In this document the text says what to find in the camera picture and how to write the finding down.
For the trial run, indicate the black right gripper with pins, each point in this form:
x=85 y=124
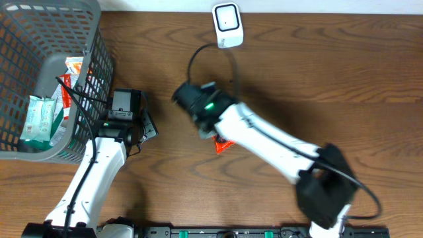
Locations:
x=205 y=135

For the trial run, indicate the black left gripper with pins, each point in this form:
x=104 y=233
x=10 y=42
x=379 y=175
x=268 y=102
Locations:
x=149 y=128

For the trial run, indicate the red snack bag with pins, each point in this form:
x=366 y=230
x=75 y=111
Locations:
x=221 y=144

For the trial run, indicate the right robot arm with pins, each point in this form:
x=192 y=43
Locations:
x=324 y=182

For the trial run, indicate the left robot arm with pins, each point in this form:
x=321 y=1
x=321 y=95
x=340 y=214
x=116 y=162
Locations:
x=78 y=212

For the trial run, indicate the white barcode scanner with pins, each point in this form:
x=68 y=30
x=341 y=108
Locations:
x=228 y=25

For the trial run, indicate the red and white snack packet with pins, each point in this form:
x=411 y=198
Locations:
x=66 y=99

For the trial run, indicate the orange and white snack packet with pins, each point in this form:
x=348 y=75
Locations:
x=74 y=64

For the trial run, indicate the light green wipes pack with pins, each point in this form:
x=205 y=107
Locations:
x=39 y=119

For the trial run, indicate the grey plastic mesh basket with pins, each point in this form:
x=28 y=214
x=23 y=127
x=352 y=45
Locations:
x=36 y=39

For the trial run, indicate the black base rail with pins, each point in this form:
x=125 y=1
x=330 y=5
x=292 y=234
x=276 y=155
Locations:
x=268 y=232

